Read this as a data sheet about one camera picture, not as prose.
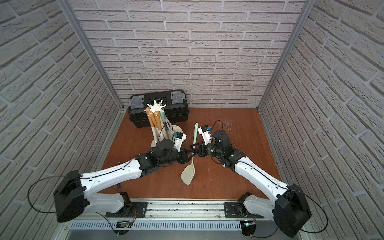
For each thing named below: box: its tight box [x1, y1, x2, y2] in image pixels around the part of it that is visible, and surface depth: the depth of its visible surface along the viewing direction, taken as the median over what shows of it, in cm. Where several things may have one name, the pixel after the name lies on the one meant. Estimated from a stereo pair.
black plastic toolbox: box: [128, 89, 189, 128], surface depth 102 cm
